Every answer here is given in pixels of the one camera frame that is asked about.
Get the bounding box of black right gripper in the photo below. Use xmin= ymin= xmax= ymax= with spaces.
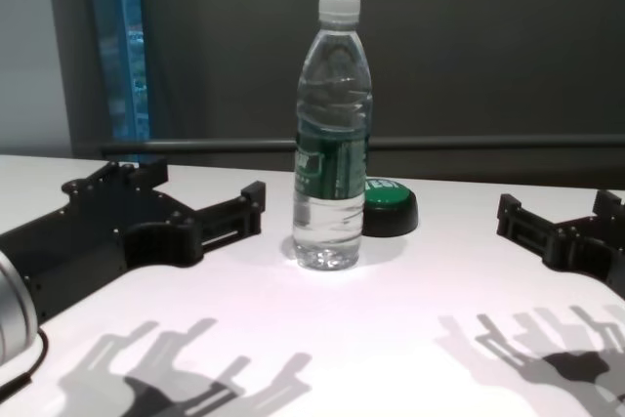
xmin=495 ymin=188 xmax=625 ymax=302

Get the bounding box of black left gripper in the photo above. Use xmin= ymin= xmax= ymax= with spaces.
xmin=0 ymin=158 xmax=268 ymax=326

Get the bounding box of clear water bottle green label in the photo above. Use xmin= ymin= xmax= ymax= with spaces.
xmin=291 ymin=0 xmax=374 ymax=271

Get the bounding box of green YES push button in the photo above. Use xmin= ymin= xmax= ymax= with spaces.
xmin=361 ymin=176 xmax=420 ymax=238

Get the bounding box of grey wall handrail bar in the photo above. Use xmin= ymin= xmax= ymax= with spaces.
xmin=100 ymin=135 xmax=625 ymax=157

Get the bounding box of blue window frame strip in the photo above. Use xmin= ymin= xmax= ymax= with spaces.
xmin=95 ymin=0 xmax=153 ymax=141

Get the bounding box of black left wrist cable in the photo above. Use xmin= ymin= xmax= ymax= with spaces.
xmin=14 ymin=328 xmax=49 ymax=375

